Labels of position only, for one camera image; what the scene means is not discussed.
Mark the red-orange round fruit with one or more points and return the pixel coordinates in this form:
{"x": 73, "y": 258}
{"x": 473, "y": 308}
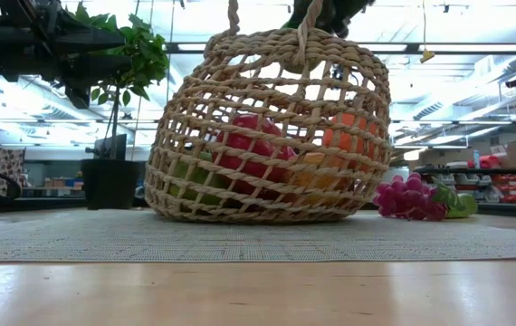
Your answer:
{"x": 244, "y": 145}

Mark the purple grape bunch with leaf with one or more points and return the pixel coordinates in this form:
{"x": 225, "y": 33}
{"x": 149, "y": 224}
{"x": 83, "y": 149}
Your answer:
{"x": 403, "y": 197}

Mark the black hanging camera device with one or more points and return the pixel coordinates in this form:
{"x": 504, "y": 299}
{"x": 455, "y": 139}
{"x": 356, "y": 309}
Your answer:
{"x": 337, "y": 72}

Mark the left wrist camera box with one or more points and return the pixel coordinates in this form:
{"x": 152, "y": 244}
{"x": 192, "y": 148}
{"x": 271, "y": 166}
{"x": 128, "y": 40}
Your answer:
{"x": 78, "y": 93}

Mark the floral patterned chair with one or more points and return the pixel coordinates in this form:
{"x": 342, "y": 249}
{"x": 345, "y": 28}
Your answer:
{"x": 2, "y": 165}

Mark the red distant object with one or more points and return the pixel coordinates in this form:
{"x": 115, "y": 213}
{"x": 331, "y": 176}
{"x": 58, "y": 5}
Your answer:
{"x": 489, "y": 162}

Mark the grey woven placemat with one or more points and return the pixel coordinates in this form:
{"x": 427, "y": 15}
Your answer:
{"x": 104, "y": 240}

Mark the orange fruit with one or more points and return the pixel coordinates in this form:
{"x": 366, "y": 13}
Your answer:
{"x": 346, "y": 136}

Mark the red apple yellow stem cavity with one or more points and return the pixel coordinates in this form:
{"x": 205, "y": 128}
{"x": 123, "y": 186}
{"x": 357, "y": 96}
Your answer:
{"x": 312, "y": 179}

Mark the yellow hanging ceiling tag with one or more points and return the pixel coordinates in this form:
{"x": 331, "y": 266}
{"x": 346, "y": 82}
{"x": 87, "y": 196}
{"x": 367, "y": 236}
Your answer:
{"x": 427, "y": 56}

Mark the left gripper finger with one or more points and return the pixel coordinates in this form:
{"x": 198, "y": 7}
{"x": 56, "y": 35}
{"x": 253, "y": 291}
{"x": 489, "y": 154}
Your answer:
{"x": 86, "y": 38}
{"x": 95, "y": 65}

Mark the green plastic fruit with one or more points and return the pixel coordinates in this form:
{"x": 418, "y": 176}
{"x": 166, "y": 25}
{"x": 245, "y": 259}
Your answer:
{"x": 194, "y": 177}
{"x": 344, "y": 18}

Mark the distant orange blue storage boxes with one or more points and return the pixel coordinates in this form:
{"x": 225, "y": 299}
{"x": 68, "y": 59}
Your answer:
{"x": 65, "y": 183}

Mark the black distant workbench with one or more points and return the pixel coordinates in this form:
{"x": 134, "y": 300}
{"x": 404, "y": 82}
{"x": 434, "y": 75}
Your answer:
{"x": 466, "y": 171}

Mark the potted green plant black pot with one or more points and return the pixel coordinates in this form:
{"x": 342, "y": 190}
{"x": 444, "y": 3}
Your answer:
{"x": 108, "y": 183}

